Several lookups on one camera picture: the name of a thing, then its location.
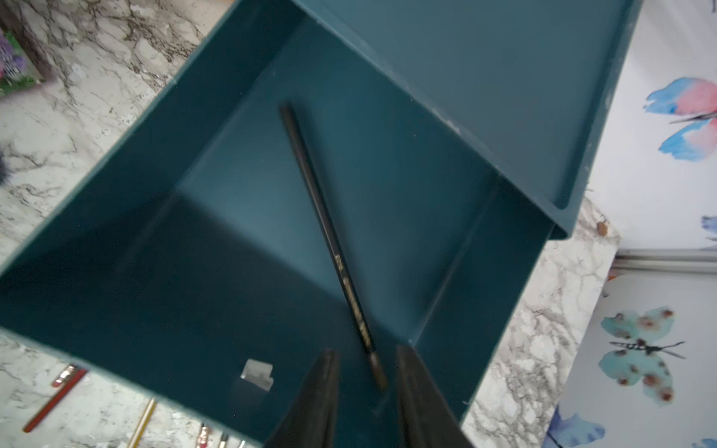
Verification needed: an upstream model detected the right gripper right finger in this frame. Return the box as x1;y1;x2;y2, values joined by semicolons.
397;345;472;448

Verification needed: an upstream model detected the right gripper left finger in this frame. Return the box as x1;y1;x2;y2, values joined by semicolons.
264;349;340;448

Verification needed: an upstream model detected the black pencil vertical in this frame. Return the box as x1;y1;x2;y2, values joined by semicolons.
278;103;388;392

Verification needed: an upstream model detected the teal drawer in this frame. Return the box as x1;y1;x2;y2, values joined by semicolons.
1;1;555;447

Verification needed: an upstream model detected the teal drawer cabinet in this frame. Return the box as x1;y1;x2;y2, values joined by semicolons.
301;1;642;240

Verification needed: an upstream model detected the red pencil long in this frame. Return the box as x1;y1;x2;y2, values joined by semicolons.
195;423;211;448

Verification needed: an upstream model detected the red pencil diagonal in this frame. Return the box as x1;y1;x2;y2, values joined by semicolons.
52;364;78;388
22;367;88;433

